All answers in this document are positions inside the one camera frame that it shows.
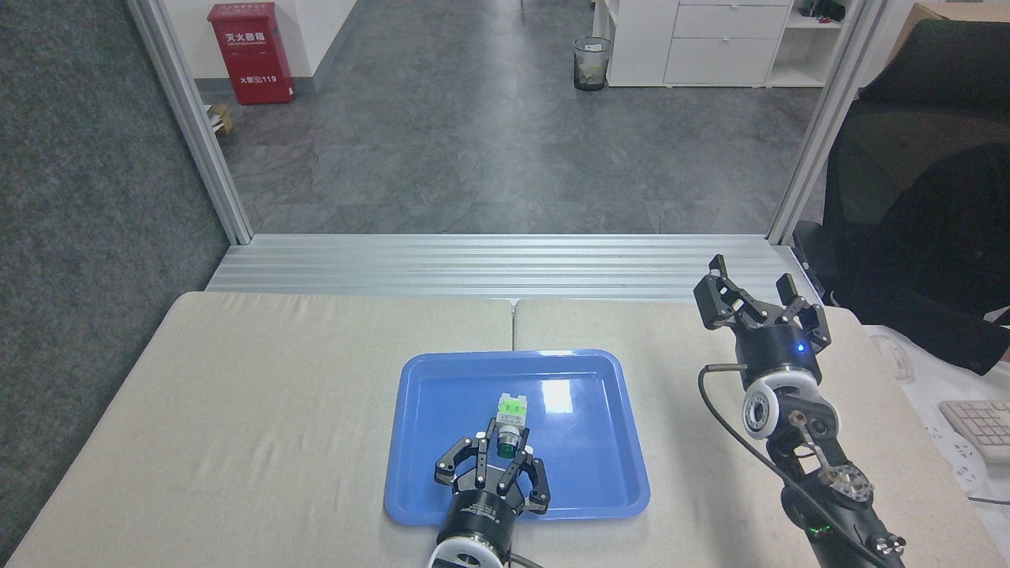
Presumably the silver ribbed aluminium platform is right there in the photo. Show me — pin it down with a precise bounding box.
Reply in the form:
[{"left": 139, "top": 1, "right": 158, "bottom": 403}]
[{"left": 204, "top": 233, "right": 823, "bottom": 305}]

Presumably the black office chair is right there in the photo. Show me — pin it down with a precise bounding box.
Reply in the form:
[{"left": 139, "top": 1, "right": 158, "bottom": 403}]
[{"left": 791, "top": 17, "right": 1010, "bottom": 316}]

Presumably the white power strip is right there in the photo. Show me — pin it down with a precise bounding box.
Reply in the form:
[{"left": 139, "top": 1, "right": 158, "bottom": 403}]
[{"left": 923, "top": 424, "right": 989, "bottom": 495}]

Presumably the brown cardboard box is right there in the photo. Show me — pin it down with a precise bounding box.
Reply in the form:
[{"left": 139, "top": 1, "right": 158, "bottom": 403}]
[{"left": 885, "top": 0, "right": 1010, "bottom": 65}]

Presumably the green and white switch part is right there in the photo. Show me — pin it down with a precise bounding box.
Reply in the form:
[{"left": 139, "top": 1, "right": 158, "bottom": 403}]
[{"left": 492, "top": 391, "right": 529, "bottom": 460}]

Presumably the blue plastic tray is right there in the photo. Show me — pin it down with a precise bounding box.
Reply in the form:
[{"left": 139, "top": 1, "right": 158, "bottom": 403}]
[{"left": 383, "top": 349, "right": 652, "bottom": 527}]

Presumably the white drawer cabinet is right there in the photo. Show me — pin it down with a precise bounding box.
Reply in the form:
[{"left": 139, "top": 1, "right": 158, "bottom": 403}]
[{"left": 592, "top": 0, "right": 844, "bottom": 88}]

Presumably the black mesh trash bin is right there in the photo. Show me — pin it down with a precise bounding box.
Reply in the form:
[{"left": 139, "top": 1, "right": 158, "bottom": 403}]
[{"left": 572, "top": 36, "right": 615, "bottom": 93}]

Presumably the black jacket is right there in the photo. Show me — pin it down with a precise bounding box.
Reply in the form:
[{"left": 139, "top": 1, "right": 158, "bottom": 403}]
[{"left": 846, "top": 145, "right": 1010, "bottom": 377}]

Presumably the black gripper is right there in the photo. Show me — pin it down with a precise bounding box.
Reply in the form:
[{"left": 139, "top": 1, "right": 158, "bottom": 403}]
[
  {"left": 694, "top": 254, "right": 832, "bottom": 378},
  {"left": 433, "top": 432, "right": 552, "bottom": 545}
]

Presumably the white computer keyboard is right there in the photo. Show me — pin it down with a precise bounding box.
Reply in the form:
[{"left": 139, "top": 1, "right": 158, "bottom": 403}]
[{"left": 937, "top": 399, "right": 1010, "bottom": 465}]

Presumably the red fire extinguisher box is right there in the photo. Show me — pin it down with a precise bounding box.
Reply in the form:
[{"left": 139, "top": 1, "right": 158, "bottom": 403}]
[{"left": 207, "top": 2, "right": 297, "bottom": 107}]

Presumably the silver aluminium post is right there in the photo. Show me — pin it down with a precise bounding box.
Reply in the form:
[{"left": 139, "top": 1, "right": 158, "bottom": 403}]
[
  {"left": 126, "top": 0, "right": 254, "bottom": 246},
  {"left": 765, "top": 0, "right": 899, "bottom": 246}
]

